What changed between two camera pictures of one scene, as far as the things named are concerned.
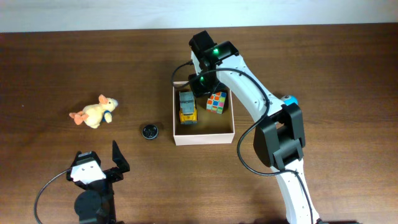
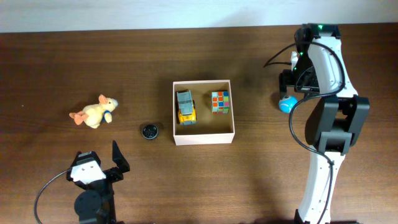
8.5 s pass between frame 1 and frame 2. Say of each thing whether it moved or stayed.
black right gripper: moved
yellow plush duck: stayed
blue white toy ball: stayed
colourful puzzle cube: moved
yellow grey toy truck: stayed
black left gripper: stayed
